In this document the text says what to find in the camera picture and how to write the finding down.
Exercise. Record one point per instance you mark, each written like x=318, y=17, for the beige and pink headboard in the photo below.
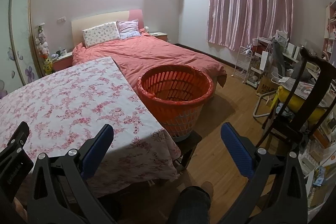
x=86, y=22

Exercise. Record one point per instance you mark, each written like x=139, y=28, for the hanging plush toys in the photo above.
x=42, y=43

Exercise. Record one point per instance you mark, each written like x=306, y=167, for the person's leg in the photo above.
x=191, y=205

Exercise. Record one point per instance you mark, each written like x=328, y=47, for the brown slipper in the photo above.
x=208, y=188

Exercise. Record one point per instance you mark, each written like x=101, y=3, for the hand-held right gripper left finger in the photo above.
x=101, y=145

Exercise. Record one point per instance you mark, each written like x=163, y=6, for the bed with pink duvet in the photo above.
x=157, y=56

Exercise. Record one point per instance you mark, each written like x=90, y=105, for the pink striped pillow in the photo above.
x=128, y=29

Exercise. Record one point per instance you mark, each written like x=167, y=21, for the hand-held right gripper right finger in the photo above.
x=235, y=146

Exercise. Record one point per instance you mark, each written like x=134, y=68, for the pink nightstand with mugs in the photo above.
x=62, y=64

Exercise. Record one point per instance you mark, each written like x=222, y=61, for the yellow plush toy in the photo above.
x=48, y=66

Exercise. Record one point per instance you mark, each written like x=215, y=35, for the person's left hand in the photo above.
x=20, y=209

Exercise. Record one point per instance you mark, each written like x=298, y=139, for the grey office chair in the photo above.
x=278, y=56

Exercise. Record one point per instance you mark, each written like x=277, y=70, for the white storage box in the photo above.
x=315, y=161

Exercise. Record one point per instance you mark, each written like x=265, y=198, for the white tube frame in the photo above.
x=258, y=108

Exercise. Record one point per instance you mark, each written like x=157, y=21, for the white floral pillow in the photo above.
x=101, y=33

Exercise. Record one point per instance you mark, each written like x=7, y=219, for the printed paper sheet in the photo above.
x=308, y=90

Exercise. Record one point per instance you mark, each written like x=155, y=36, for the orange plastic laundry basket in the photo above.
x=181, y=113

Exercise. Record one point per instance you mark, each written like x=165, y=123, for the white wall socket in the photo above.
x=61, y=20

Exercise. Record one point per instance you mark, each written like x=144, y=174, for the dark wooden stool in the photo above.
x=190, y=142

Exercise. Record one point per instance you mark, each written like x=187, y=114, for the dark wooden chair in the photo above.
x=315, y=79

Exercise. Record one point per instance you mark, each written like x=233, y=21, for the wardrobe with flower doors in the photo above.
x=19, y=37

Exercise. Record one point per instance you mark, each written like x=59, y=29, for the white paper bag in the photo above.
x=265, y=61

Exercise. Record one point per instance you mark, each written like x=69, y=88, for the yellow cushion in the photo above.
x=302, y=102

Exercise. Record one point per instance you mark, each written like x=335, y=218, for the pink curtain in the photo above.
x=249, y=1

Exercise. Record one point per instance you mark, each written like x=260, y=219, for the white bookshelf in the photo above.
x=331, y=27

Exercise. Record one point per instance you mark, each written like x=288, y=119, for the white trolley shelf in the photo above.
x=257, y=74

